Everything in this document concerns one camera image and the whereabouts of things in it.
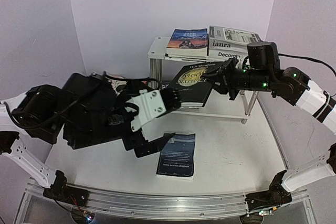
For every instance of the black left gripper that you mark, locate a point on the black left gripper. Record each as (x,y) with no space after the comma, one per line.
(149,149)

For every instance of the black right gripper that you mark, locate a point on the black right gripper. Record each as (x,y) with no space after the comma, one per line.
(227,76)

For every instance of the brown Decorate book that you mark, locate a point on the brown Decorate book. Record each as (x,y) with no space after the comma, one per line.
(225,54)

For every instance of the dark blue paperback book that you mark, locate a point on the dark blue paperback book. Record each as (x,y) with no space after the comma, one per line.
(176,159)

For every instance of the black notebook with barcode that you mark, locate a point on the black notebook with barcode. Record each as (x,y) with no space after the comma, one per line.
(193,90)

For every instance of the grey photo cover book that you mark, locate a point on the grey photo cover book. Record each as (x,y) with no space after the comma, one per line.
(223,38)

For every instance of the blue orange paperback book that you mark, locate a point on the blue orange paperback book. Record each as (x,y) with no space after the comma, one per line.
(189,43)

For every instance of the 52-Storey Treehouse book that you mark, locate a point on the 52-Storey Treehouse book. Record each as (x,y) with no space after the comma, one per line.
(165,84)

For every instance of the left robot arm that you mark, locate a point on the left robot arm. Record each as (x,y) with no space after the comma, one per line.
(39,113)

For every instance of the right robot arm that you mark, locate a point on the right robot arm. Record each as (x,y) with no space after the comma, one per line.
(298,89)

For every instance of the white pink plate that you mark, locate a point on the white pink plate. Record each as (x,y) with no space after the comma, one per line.
(117,81)

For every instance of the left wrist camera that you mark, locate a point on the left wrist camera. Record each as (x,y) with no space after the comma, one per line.
(149,105)

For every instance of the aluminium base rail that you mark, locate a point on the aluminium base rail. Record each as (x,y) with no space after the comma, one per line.
(163,207)

